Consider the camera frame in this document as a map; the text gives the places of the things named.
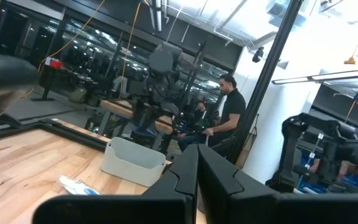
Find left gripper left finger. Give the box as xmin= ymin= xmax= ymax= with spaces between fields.
xmin=32 ymin=143 xmax=199 ymax=224

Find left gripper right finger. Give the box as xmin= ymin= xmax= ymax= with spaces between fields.
xmin=197 ymin=143 xmax=358 ymax=224

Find light grey plastic bin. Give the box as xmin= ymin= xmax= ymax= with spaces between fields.
xmin=100 ymin=136 xmax=167 ymax=188

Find blue wrapped toothbrush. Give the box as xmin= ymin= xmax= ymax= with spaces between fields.
xmin=57 ymin=174 xmax=101 ymax=197

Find person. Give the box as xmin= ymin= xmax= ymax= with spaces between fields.
xmin=177 ymin=73 xmax=248 ymax=153
xmin=193 ymin=100 xmax=220 ymax=128

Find wooden background table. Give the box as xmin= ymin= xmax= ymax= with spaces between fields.
xmin=99 ymin=98 xmax=176 ymax=135

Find olive bag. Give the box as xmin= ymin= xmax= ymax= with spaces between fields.
xmin=69 ymin=86 xmax=88 ymax=104

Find black background desk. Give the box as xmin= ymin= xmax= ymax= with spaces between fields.
xmin=29 ymin=63 xmax=74 ymax=103

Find red box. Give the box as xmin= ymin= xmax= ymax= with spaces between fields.
xmin=44 ymin=57 xmax=65 ymax=70

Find dark rounded blurry object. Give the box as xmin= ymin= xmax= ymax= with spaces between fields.
xmin=0 ymin=51 xmax=40 ymax=130

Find white ceiling tube light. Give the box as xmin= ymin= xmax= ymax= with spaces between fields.
xmin=154 ymin=0 xmax=163 ymax=32

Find black ceiling camera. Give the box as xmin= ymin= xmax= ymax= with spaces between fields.
xmin=252 ymin=45 xmax=265 ymax=63

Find yellow hanging cable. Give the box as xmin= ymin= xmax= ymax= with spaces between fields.
xmin=119 ymin=0 xmax=142 ymax=96
xmin=20 ymin=0 xmax=107 ymax=100

